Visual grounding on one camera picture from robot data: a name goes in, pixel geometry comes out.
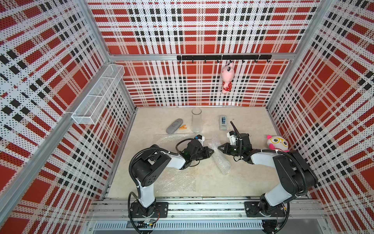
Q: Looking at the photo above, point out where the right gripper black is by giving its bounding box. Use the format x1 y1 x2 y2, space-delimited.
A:
217 142 243 157

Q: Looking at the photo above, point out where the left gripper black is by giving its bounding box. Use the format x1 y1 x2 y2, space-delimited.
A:
191 147 214 161

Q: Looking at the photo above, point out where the bubble wrap sheet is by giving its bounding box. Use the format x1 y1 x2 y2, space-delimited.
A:
205 136 232 175
153 133 195 197

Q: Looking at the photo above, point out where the clear glass vase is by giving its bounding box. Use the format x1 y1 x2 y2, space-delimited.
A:
191 108 203 133

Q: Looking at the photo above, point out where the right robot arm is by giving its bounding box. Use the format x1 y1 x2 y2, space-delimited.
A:
218 122 318 217

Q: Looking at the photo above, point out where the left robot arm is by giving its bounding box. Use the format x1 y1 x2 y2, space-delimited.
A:
129 135 214 216

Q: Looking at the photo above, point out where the grey oval case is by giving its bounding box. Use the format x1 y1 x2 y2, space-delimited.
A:
166 119 183 134

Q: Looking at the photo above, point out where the pink white owl plush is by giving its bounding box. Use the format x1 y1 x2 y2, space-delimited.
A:
267 135 289 152

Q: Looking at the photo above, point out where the hanging pink plush toy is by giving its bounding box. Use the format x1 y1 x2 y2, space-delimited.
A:
221 62 235 94

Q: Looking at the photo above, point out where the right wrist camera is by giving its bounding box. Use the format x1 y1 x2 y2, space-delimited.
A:
227 131 238 145

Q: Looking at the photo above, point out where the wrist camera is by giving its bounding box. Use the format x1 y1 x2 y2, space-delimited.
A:
227 131 238 145
195 135 205 145

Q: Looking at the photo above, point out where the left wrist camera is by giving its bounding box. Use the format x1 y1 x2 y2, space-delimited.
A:
195 135 205 145

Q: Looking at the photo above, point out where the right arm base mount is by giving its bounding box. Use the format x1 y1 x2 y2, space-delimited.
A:
244 200 286 217

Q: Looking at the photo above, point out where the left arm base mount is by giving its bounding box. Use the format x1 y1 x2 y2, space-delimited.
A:
130 202 169 218

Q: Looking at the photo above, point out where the black hook rail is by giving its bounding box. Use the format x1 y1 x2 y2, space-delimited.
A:
176 55 272 61

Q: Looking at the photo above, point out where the white wire mesh basket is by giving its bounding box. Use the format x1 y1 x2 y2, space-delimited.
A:
72 64 125 125

